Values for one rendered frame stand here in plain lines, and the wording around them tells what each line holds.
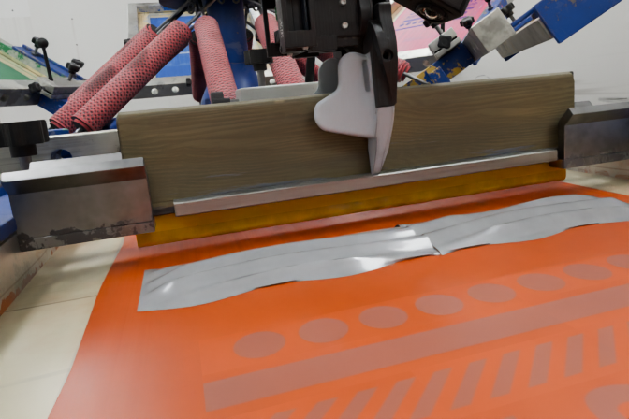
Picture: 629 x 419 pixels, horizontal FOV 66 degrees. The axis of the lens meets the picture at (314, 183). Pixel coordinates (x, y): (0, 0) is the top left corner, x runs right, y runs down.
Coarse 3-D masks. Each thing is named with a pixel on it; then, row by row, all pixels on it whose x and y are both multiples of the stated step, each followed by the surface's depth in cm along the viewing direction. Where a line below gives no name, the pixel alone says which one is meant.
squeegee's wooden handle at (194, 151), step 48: (432, 96) 39; (480, 96) 40; (528, 96) 42; (144, 144) 34; (192, 144) 35; (240, 144) 35; (288, 144) 36; (336, 144) 38; (432, 144) 40; (480, 144) 41; (528, 144) 42; (192, 192) 35
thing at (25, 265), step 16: (624, 160) 46; (608, 176) 48; (624, 176) 46; (16, 240) 31; (0, 256) 28; (16, 256) 30; (32, 256) 33; (48, 256) 37; (0, 272) 28; (16, 272) 30; (32, 272) 33; (0, 288) 27; (16, 288) 30; (0, 304) 27
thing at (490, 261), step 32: (512, 192) 45; (544, 192) 44; (576, 192) 43; (608, 192) 42; (608, 224) 33; (448, 256) 30; (480, 256) 29; (512, 256) 29; (544, 256) 28; (576, 256) 28
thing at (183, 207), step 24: (408, 168) 39; (432, 168) 39; (456, 168) 39; (480, 168) 40; (504, 168) 41; (240, 192) 35; (264, 192) 35; (288, 192) 36; (312, 192) 36; (336, 192) 37
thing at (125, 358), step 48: (192, 240) 38; (240, 240) 37; (288, 240) 36; (288, 288) 27; (336, 288) 26; (384, 288) 26; (432, 288) 25; (96, 336) 23; (144, 336) 23; (192, 336) 22; (96, 384) 19; (144, 384) 19; (192, 384) 19
